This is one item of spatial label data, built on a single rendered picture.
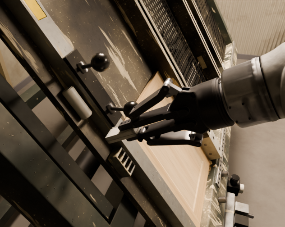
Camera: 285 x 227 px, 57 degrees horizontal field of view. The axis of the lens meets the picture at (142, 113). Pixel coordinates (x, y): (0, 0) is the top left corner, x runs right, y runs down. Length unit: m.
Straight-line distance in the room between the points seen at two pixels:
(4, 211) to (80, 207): 1.59
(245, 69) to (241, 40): 4.02
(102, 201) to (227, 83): 0.48
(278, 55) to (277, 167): 2.32
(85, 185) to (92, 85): 0.25
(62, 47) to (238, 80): 0.40
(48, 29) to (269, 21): 3.90
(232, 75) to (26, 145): 0.34
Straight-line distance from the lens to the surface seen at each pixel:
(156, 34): 1.01
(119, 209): 0.75
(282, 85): 0.34
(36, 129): 0.63
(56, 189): 0.51
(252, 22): 4.32
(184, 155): 1.02
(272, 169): 2.62
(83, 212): 0.54
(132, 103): 0.55
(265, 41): 4.43
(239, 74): 0.37
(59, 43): 0.63
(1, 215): 2.10
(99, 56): 0.52
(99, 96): 0.64
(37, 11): 0.64
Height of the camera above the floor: 1.77
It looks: 37 degrees down
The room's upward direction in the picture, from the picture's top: straight up
